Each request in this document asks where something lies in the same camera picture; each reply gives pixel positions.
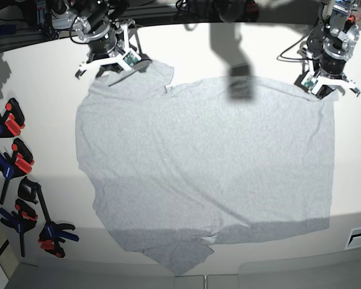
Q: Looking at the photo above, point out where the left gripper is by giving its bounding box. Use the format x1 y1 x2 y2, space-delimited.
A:
317 50 347 100

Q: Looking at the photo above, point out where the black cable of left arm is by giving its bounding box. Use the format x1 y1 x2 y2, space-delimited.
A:
277 28 318 63

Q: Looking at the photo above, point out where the blue orange bar clamp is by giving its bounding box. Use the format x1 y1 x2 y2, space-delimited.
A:
0 98 25 138
0 138 34 205

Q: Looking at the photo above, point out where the blue storage bin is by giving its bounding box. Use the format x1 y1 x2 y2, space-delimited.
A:
0 24 17 36

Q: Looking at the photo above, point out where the long black bar clamp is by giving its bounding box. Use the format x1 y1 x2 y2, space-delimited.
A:
17 177 79 258

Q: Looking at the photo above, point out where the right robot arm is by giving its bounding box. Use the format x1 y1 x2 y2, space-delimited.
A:
48 1 152 79

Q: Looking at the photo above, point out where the aluminium frame rail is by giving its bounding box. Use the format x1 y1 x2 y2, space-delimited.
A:
0 2 176 53

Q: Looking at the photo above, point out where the lower left blue bar clamp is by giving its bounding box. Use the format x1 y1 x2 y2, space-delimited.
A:
0 199 38 258

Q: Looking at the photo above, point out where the top blue orange bar clamp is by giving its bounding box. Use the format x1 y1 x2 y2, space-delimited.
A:
0 98 25 138

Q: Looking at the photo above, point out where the grey T-shirt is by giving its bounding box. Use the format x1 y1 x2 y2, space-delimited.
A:
75 61 335 275

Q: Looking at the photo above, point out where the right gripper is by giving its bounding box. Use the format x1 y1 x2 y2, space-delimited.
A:
85 28 152 78

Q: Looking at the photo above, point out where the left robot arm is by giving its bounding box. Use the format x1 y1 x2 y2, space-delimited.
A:
301 1 361 99

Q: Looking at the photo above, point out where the black red clamp at back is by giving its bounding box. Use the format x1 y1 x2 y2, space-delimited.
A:
244 0 259 22

